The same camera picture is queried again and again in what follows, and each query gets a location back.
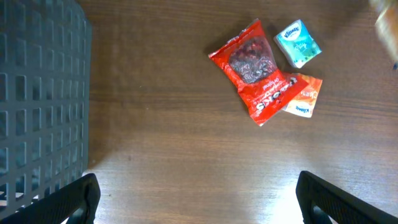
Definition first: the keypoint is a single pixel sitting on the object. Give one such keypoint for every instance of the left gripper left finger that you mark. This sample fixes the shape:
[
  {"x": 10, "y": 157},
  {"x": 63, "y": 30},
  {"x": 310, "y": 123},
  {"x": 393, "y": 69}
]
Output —
[{"x": 76, "y": 203}]

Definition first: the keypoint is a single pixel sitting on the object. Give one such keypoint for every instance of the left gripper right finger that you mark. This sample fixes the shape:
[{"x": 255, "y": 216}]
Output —
[{"x": 323, "y": 202}]

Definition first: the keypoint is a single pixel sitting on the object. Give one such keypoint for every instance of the orange tissue pack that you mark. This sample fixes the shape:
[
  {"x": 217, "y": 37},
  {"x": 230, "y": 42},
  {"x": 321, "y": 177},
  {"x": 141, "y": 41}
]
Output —
[{"x": 303, "y": 104}]

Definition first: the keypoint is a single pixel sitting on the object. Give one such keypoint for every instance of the red candy bag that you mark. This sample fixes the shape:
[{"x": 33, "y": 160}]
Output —
[{"x": 248, "y": 61}]

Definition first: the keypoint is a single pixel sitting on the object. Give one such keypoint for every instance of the teal tissue pack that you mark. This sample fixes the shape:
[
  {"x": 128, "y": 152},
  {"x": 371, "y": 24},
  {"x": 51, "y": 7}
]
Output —
[{"x": 297, "y": 44}]

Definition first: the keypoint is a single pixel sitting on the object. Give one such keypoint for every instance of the yellow snack bag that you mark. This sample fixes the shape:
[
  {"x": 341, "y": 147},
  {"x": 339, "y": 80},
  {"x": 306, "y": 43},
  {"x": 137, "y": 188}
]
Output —
[{"x": 386, "y": 24}]

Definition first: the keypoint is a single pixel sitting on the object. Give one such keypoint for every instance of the grey plastic mesh basket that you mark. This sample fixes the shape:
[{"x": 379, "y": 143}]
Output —
[{"x": 45, "y": 88}]

